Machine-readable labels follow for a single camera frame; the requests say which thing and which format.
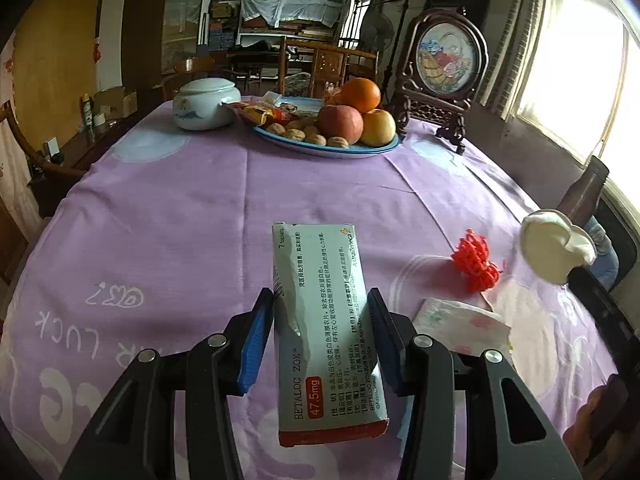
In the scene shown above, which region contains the white red medicine box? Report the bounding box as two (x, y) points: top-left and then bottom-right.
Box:
(272, 223), (388, 448)

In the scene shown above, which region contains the white floral paper napkin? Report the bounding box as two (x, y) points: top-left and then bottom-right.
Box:
(412, 298), (511, 359)

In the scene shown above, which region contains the crushed white paper cup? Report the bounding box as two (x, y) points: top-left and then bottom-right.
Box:
(520, 209), (597, 285)

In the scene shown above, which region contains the red foam fruit net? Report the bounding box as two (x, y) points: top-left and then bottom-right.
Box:
(451, 229), (502, 292)

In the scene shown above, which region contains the person's right hand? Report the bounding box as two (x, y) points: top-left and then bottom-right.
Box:
(562, 385), (608, 465)

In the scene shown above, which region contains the silver metal bottle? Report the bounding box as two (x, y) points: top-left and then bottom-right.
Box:
(556, 155), (610, 226)

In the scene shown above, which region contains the purple tablecloth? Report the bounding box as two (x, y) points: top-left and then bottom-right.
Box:
(1, 104), (615, 479)

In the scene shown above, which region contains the yellow apple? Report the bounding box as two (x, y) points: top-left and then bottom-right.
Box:
(360, 108), (396, 148)

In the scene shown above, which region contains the red apple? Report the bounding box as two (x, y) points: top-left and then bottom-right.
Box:
(316, 105), (363, 145)

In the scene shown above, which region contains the orange fruit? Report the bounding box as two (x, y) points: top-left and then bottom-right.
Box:
(337, 77), (382, 114)

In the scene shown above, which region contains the blue fruit plate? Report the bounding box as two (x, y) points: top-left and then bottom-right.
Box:
(226, 94), (400, 159)

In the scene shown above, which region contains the white ceramic lidded jar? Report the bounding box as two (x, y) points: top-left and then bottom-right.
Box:
(172, 78), (241, 131)

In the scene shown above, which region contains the wooden armchair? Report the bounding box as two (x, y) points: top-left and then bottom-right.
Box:
(1, 101), (86, 198)

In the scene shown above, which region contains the round embroidered screen ornament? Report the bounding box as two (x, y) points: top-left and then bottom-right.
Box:
(390, 8), (488, 155)

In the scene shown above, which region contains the wooden chair behind table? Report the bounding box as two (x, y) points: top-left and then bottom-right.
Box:
(277, 37), (378, 99)

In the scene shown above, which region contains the checked window curtain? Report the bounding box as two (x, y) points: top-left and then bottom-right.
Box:
(478, 0), (544, 120)

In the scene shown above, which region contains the brown glass cabinet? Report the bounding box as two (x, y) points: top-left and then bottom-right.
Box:
(120, 0), (189, 113)

